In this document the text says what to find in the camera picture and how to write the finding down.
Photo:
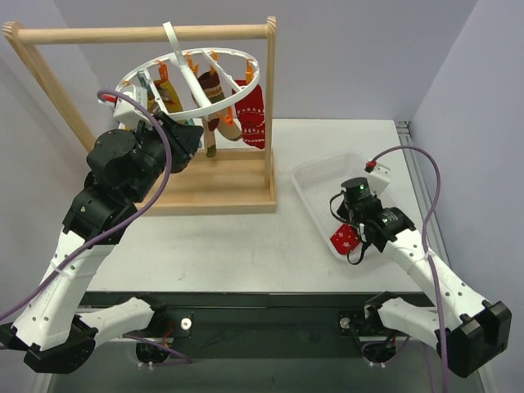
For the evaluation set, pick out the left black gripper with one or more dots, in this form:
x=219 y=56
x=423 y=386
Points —
x=177 y=139

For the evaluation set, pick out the white round clip hanger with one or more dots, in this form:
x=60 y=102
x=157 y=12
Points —
x=180 y=59

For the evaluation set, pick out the red snowflake sock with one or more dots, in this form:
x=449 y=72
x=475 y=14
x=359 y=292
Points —
x=344 y=240

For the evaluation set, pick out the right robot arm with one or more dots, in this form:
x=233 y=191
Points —
x=466 y=329

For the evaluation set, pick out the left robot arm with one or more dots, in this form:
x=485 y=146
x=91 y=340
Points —
x=124 y=166

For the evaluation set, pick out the wooden hanger rack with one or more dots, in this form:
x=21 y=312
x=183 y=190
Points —
x=235 y=180

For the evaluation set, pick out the mustard yellow sock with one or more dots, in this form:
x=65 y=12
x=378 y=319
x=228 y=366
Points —
x=169 y=97

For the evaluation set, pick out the red white patterned sock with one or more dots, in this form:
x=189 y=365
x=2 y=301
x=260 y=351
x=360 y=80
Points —
x=251 y=116

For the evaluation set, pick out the white plastic basket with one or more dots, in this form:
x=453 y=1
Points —
x=318 y=184

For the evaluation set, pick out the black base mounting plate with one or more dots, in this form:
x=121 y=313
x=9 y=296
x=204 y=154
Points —
x=239 y=325

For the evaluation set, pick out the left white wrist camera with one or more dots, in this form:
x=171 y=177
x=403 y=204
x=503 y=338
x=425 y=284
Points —
x=125 y=114

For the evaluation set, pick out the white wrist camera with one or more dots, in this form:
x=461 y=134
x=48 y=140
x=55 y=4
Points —
x=125 y=114
x=379 y=177

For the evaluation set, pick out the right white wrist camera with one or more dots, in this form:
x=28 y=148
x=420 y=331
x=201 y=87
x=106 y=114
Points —
x=379 y=177

